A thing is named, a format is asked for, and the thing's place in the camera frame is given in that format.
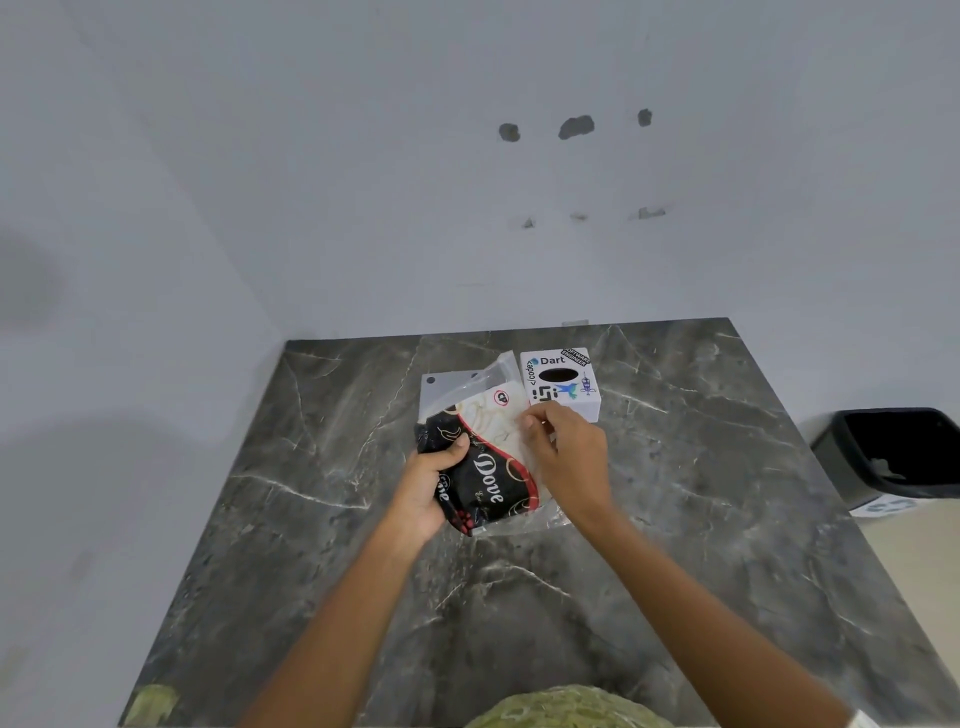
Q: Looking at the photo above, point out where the person's right hand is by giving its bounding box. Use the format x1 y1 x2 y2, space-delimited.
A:
519 401 618 528

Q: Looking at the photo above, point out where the person's left hand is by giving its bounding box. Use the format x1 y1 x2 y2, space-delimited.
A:
385 432 473 546

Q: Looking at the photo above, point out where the black red white printed packet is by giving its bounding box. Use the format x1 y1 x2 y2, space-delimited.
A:
416 386 543 538

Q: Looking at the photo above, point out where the clear plastic bag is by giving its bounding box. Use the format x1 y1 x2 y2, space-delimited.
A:
418 350 577 537

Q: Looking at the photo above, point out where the person's left forearm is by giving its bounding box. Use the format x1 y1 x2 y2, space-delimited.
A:
238 516 445 728

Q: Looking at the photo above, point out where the person's right forearm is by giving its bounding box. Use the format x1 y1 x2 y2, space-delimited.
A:
576 499 858 728

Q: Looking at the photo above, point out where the white box with stickers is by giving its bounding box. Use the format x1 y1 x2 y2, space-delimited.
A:
519 347 604 426

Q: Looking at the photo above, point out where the green patterned clothing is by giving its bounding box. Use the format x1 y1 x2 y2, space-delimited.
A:
463 684 678 728

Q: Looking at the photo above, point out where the white printed sheet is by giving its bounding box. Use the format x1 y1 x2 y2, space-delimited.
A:
849 493 921 519

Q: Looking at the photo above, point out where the black trash bin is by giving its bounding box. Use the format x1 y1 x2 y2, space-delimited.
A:
809 406 960 513

